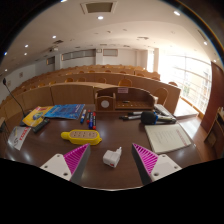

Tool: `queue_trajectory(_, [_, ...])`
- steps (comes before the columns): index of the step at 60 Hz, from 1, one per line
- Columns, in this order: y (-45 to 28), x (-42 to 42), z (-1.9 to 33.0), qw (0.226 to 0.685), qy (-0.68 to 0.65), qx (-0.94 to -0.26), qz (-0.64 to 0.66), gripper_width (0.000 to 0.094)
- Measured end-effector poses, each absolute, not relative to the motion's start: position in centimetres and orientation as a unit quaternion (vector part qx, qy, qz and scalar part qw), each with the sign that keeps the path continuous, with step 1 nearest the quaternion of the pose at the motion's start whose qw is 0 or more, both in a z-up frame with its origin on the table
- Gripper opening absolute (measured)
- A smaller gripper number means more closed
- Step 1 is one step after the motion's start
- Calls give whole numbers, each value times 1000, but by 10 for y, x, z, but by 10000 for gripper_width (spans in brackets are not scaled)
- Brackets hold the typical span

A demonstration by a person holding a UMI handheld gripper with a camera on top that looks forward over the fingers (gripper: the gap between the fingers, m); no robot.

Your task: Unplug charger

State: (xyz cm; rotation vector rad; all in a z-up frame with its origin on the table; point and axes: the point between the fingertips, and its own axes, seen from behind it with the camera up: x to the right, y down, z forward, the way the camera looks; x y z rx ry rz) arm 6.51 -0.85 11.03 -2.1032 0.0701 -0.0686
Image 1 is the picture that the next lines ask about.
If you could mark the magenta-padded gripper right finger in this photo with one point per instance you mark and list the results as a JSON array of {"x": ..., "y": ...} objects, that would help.
[{"x": 156, "y": 165}]

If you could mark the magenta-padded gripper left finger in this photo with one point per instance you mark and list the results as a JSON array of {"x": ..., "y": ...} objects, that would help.
[{"x": 63, "y": 165}]

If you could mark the white charger block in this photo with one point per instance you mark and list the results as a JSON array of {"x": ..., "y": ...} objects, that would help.
[{"x": 111, "y": 158}]

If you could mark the white paper booklet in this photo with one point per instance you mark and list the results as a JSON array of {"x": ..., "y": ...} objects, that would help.
[{"x": 168, "y": 138}]

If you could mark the yellow power strip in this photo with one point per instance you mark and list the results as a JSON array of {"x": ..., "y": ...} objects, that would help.
[{"x": 81, "y": 136}]

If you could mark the black remote control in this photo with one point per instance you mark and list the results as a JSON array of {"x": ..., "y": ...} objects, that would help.
[{"x": 41, "y": 125}]

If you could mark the black handheld microphone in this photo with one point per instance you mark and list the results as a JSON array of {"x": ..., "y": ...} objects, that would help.
[{"x": 148, "y": 118}]

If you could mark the white leaflet with red print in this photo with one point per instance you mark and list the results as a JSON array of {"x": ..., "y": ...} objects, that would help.
[{"x": 19, "y": 137}]

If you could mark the white marker with blue cap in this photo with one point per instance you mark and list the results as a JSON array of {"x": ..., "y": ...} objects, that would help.
[{"x": 83, "y": 116}]

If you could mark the blue book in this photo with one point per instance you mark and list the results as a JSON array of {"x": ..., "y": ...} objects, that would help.
[{"x": 66, "y": 111}]

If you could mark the red marker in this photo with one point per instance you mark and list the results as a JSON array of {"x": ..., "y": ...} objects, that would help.
[
  {"x": 88, "y": 115},
  {"x": 94, "y": 120}
]

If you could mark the black marker pen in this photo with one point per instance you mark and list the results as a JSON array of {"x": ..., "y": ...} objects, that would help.
[
  {"x": 135, "y": 113},
  {"x": 130, "y": 117}
]

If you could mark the yellow book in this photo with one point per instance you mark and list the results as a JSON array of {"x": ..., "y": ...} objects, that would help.
[{"x": 35, "y": 116}]

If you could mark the wooden desk organizer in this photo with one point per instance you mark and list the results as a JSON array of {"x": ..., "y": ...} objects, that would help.
[{"x": 133, "y": 105}]

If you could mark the wooden shelf unit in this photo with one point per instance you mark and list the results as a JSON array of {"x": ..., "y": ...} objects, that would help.
[{"x": 215, "y": 133}]

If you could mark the group of wooden chairs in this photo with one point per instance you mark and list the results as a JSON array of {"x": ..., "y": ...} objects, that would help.
[{"x": 161, "y": 95}]

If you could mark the rows of wooden lecture desks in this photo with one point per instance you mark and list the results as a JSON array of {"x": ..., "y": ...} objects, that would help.
[{"x": 71, "y": 93}]

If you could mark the large glass window front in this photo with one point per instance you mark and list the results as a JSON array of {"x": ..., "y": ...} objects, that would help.
[{"x": 190, "y": 80}]

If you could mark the black gooseneck microphone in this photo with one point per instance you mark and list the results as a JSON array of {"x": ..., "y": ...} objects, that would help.
[{"x": 5, "y": 81}]

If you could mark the ceiling projector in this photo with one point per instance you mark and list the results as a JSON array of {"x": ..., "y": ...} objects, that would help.
[{"x": 53, "y": 49}]

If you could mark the square ceiling air vent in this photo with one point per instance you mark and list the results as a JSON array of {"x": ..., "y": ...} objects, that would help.
[
  {"x": 99, "y": 7},
  {"x": 202, "y": 35}
]

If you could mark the group of ceiling lights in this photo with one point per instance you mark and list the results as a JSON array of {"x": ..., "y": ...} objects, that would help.
[{"x": 100, "y": 17}]

